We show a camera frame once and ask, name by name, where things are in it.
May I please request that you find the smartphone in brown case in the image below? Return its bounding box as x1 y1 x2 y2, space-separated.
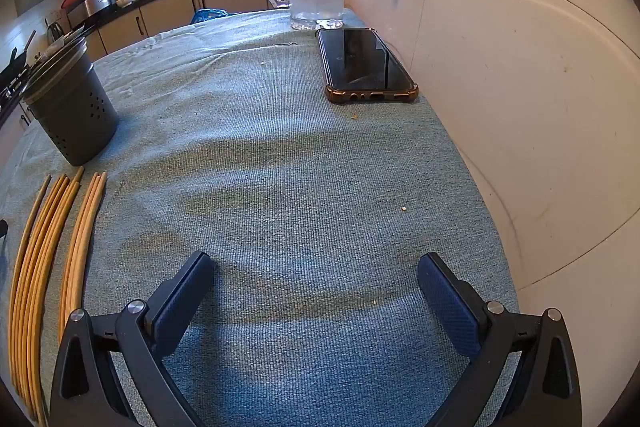
316 28 419 105

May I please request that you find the black gas stove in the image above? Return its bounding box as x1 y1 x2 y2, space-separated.
0 49 36 110

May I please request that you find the dark grey perforated utensil holder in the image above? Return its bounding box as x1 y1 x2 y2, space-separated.
20 38 121 166

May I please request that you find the blue plastic bag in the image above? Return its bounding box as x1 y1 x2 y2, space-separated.
190 8 229 26

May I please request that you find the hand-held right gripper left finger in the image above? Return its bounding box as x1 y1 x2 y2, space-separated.
48 251 217 427

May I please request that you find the grey-blue table cloth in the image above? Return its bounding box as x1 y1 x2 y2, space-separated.
0 7 521 427

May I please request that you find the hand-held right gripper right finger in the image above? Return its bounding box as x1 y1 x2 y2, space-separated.
416 252 583 427

